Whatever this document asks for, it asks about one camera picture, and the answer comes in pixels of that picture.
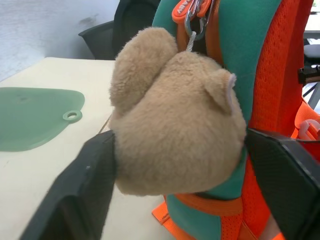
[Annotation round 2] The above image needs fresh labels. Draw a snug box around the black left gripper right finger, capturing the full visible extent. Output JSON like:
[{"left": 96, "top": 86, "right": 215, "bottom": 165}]
[{"left": 246, "top": 127, "right": 320, "bottom": 240}]

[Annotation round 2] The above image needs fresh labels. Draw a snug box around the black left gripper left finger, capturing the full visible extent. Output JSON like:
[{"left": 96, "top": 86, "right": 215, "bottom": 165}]
[{"left": 20, "top": 129, "right": 118, "bottom": 240}]

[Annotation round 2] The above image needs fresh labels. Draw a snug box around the orange and teal backpack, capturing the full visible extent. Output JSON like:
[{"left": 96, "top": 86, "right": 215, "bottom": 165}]
[{"left": 151, "top": 0, "right": 320, "bottom": 240}]

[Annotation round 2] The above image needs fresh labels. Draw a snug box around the green silicone mat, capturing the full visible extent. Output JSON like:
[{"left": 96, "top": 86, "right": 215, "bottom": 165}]
[{"left": 0, "top": 86, "right": 86, "bottom": 153}]

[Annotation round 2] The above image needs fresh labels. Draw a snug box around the black clamp with wooden bar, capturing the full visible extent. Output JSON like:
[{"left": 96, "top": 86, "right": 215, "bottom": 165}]
[{"left": 297, "top": 64, "right": 320, "bottom": 86}]

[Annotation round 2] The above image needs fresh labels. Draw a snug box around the black office chair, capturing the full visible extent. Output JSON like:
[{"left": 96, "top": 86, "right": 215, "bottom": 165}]
[{"left": 78, "top": 0, "right": 161, "bottom": 61}]

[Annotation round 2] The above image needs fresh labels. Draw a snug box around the silver carabiner clip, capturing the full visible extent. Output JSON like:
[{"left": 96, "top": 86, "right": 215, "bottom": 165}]
[{"left": 184, "top": 0, "right": 215, "bottom": 42}]

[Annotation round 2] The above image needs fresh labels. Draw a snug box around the beige plush bear keychain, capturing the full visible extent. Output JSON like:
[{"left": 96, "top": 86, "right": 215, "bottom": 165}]
[{"left": 108, "top": 26, "right": 247, "bottom": 197}]

